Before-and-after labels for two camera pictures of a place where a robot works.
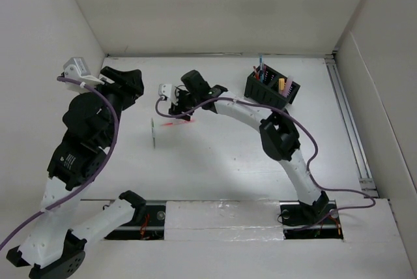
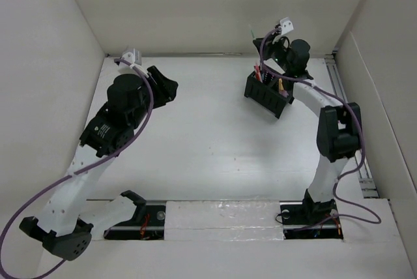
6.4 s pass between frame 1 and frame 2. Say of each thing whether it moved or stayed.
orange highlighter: stayed
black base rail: stayed
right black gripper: moved
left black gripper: moved
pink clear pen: moved
